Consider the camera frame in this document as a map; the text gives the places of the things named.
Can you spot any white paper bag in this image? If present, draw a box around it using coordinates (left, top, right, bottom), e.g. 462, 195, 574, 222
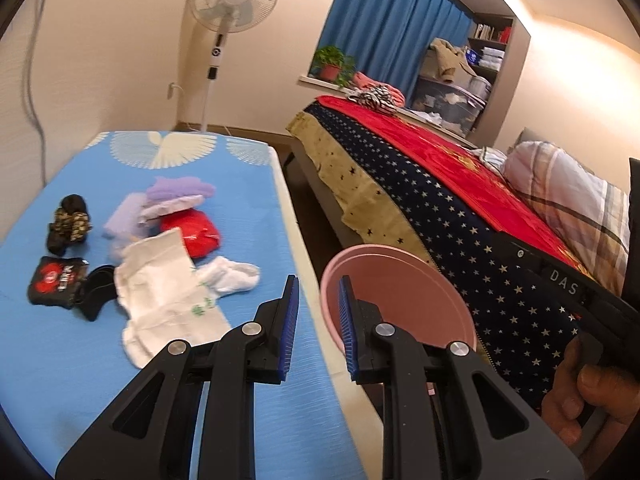
114, 228, 231, 368

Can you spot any black elastic band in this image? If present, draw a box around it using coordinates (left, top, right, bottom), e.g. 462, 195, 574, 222
73, 264, 117, 322

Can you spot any white sock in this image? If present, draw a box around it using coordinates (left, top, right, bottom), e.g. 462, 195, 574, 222
195, 256, 260, 297

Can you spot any black red snack wrapper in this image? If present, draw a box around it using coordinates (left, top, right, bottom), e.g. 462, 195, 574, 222
27, 256, 89, 310

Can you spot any red package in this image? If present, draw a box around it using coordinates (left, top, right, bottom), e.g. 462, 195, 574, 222
160, 209, 221, 259

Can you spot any lilac foam sheet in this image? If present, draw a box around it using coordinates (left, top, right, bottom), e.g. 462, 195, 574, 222
103, 192, 149, 245

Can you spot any black gold scrunchie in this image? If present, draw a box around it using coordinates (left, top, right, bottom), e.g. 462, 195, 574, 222
46, 194, 92, 257

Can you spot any purple foam net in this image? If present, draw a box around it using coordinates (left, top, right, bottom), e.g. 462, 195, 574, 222
145, 177, 215, 203

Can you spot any white paper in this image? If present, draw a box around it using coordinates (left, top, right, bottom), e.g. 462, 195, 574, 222
138, 194, 205, 224

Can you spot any pink plastic trash bin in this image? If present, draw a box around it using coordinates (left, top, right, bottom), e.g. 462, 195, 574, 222
320, 244, 477, 349

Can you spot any person's right hand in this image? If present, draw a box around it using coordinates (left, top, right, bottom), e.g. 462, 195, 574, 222
541, 338, 639, 454

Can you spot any plaid pillow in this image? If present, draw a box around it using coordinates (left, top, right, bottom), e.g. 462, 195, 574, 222
502, 141, 630, 296

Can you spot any red bed blanket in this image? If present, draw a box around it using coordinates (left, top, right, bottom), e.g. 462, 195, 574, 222
317, 96, 587, 273

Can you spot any starry navy bed blanket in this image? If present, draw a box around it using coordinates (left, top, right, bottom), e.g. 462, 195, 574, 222
288, 99, 578, 408

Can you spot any clear plastic storage box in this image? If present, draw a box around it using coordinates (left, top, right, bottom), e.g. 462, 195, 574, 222
410, 77, 486, 136

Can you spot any wooden bookshelf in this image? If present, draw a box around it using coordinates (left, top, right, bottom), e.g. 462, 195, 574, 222
468, 13, 530, 146

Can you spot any beige jacket on box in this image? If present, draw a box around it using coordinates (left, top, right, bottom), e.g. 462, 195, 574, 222
420, 38, 476, 87

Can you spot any zebra striped cloth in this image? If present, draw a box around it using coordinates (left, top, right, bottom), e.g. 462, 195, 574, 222
347, 88, 398, 115

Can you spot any pink cloth on sill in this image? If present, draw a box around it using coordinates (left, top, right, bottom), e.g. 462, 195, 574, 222
352, 72, 406, 107

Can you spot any potted green plant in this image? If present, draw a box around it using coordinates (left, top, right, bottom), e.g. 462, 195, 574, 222
310, 46, 356, 88

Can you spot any blue window curtain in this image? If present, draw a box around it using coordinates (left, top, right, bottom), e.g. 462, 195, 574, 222
318, 0, 474, 99

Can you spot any white standing fan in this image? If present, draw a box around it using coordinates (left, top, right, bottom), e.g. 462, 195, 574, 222
188, 0, 278, 133

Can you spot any grey wall cable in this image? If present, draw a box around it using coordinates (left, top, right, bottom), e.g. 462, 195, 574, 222
19, 0, 57, 187

